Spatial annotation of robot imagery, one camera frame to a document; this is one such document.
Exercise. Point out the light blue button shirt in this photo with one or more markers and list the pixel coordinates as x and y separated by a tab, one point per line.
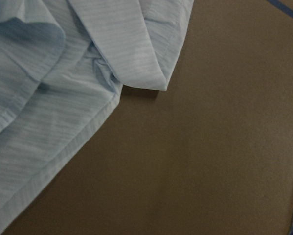
63	64

